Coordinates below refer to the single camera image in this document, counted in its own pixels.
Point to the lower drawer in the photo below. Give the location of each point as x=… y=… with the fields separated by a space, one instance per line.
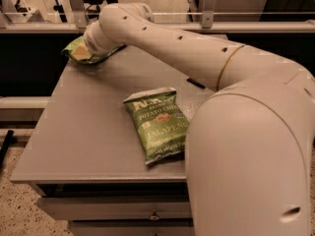
x=132 y=228

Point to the upper drawer with knob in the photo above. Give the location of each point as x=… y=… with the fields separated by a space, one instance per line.
x=111 y=208

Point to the green rice chip bag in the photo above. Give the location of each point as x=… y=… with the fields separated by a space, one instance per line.
x=77 y=51

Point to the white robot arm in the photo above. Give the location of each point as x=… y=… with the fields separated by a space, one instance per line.
x=249 y=146

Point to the metal railing frame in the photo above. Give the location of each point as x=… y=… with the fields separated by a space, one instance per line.
x=229 y=15

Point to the green jalapeno chip bag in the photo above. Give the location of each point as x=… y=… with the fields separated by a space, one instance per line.
x=160 y=123

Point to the black snack packet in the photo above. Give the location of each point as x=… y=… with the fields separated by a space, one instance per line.
x=195 y=83

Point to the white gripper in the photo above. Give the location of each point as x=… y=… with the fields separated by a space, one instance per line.
x=93 y=42

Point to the grey drawer cabinet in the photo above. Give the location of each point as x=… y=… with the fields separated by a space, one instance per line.
x=85 y=143

